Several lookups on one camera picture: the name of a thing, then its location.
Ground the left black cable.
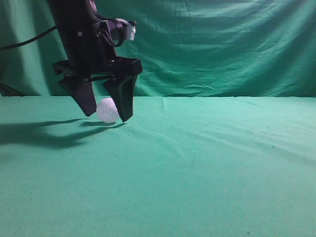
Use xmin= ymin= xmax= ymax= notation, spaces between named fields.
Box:
xmin=0 ymin=24 xmax=58 ymax=51

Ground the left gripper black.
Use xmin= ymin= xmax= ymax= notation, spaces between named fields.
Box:
xmin=48 ymin=0 xmax=143 ymax=121

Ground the green backdrop curtain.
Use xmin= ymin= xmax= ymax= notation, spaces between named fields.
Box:
xmin=0 ymin=0 xmax=316 ymax=97

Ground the green table cloth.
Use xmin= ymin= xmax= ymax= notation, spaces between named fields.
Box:
xmin=0 ymin=97 xmax=316 ymax=237

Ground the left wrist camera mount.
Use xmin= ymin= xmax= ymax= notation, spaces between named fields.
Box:
xmin=108 ymin=18 xmax=137 ymax=42

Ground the white golf ball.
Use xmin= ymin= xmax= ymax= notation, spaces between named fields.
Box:
xmin=96 ymin=97 xmax=119 ymax=123

